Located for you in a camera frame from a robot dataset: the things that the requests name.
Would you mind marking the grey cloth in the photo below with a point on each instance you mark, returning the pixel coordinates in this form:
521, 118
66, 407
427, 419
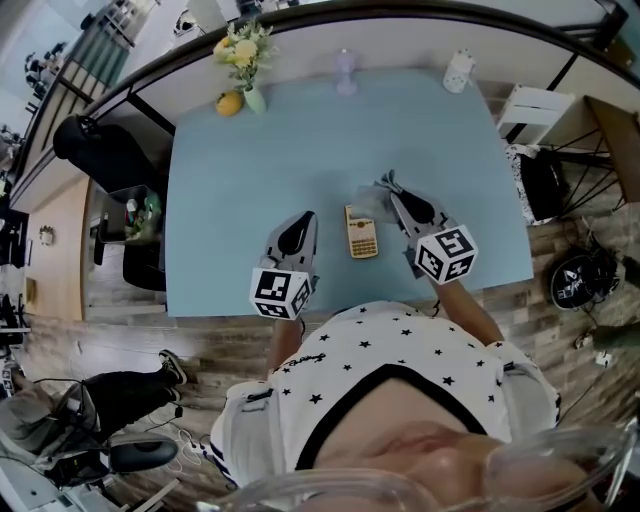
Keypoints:
372, 200

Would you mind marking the clear eyeglasses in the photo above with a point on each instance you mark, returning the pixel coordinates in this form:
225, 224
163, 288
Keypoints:
350, 485

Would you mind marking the black bag with white print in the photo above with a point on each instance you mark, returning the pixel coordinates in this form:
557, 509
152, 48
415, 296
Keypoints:
570, 282

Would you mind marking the black office chair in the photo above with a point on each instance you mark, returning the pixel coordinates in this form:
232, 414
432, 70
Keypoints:
110, 155

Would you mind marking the person's right forearm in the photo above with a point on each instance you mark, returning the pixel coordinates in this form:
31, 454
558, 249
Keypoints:
465, 312

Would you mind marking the grey harness vest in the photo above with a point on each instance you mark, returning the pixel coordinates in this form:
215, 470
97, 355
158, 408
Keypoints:
240, 430

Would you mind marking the white dotted bottle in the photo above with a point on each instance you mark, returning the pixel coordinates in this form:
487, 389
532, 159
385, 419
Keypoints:
457, 75

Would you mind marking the black bin with clutter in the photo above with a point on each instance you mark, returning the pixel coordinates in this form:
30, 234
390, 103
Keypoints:
137, 215

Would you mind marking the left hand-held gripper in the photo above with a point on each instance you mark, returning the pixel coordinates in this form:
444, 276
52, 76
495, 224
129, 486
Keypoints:
277, 292

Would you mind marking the white star-print shirt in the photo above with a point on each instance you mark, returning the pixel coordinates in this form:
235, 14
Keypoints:
390, 345

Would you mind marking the person's face and neck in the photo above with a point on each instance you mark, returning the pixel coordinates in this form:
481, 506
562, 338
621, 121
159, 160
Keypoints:
425, 450

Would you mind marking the white slatted stool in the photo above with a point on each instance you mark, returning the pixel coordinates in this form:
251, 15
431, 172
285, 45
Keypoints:
535, 110

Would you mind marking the yellow fruit ornament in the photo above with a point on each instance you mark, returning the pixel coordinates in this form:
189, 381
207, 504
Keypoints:
229, 104

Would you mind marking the yellow calculator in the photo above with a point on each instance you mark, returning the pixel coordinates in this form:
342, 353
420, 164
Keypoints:
361, 235

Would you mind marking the floral seat cushion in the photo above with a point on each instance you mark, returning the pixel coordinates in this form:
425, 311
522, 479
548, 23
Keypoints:
512, 170

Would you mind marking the green vase with yellow flowers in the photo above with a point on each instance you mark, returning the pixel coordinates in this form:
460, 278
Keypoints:
255, 97

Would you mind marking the white power adapter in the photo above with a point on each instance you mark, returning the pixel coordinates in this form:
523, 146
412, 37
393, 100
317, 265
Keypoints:
603, 359

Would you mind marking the black padded stool seat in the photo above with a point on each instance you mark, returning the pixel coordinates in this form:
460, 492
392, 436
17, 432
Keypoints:
145, 452

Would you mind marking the brown table with black frame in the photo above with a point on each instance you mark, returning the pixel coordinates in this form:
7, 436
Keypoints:
620, 145

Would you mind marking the white desk partition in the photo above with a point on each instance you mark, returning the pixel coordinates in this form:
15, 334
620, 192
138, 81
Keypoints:
400, 45

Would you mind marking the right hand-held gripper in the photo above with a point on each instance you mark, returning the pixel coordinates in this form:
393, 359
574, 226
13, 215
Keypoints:
447, 255

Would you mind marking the person's left forearm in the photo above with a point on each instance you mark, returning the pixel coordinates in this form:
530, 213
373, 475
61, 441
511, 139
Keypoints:
286, 345

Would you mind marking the light wooden desk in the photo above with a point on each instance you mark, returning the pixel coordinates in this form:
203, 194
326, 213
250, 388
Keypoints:
60, 280

